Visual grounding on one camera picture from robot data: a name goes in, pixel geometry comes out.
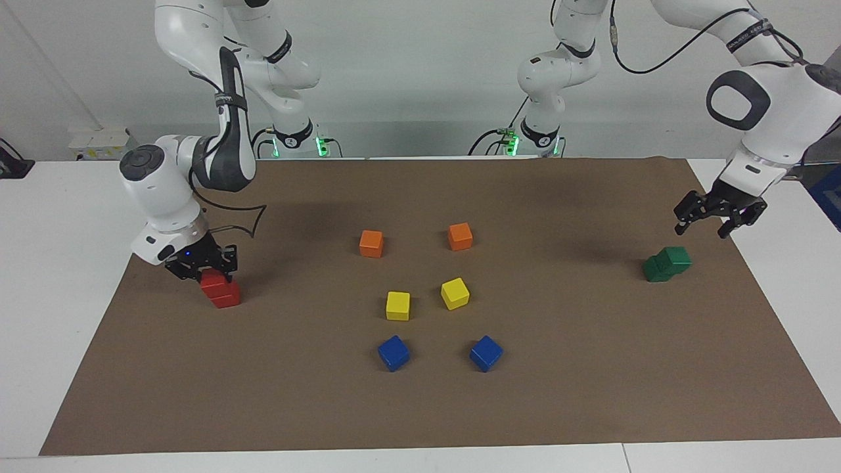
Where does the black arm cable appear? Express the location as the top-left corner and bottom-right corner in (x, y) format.
(608, 0), (806, 74)
(191, 191), (267, 238)

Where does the black table clamp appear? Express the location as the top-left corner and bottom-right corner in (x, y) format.
(0, 137), (35, 179)

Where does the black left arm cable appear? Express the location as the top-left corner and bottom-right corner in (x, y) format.
(608, 0), (806, 74)

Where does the blue wooden cube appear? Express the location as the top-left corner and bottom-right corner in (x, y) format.
(377, 335), (411, 372)
(469, 335), (504, 373)

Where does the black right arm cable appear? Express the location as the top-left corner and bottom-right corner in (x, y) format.
(191, 191), (267, 238)

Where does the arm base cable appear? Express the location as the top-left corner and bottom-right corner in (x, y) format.
(468, 97), (530, 157)
(248, 127), (277, 160)

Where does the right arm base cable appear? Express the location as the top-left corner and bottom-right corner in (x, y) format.
(248, 127), (277, 160)

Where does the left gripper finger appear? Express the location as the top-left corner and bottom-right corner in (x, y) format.
(717, 214), (756, 238)
(674, 192), (714, 235)

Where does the brown table mat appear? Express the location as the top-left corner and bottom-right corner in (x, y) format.
(38, 156), (841, 457)

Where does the white wall socket box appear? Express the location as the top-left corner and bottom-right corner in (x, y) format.
(68, 127), (143, 161)

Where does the blue box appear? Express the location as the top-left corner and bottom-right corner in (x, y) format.
(809, 164), (841, 232)

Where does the left arm base cable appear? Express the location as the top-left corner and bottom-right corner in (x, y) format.
(468, 97), (530, 157)

